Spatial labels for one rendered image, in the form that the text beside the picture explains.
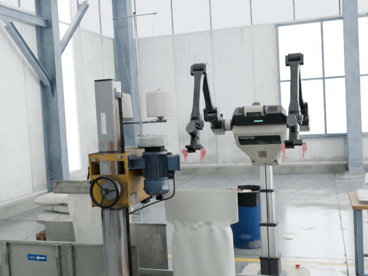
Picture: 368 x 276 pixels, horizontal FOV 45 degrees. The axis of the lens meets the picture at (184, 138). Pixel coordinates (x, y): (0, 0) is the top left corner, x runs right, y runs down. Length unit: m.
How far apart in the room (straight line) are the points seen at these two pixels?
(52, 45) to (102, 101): 6.31
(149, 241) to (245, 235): 1.88
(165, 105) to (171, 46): 8.85
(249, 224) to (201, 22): 7.17
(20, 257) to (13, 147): 4.90
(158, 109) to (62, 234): 1.56
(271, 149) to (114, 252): 1.32
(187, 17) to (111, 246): 9.26
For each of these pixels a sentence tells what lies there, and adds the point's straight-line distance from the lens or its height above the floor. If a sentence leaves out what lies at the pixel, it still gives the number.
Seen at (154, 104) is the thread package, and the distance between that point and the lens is 2.62.
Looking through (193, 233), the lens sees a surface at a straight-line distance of 2.84.
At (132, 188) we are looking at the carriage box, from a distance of 2.59.
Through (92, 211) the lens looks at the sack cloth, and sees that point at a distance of 3.16.
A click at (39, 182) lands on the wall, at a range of 8.65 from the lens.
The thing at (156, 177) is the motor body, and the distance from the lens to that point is 2.52.
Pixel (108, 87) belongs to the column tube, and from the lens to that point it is 2.53.
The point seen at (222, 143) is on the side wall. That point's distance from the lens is 11.00.
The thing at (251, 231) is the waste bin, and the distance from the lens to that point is 5.05.
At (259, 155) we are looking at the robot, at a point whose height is 1.21.
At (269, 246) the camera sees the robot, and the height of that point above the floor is 0.52.
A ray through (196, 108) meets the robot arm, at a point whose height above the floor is 1.57.
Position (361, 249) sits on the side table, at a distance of 3.85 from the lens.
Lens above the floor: 1.53
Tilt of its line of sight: 3 degrees down
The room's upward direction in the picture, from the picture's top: 3 degrees counter-clockwise
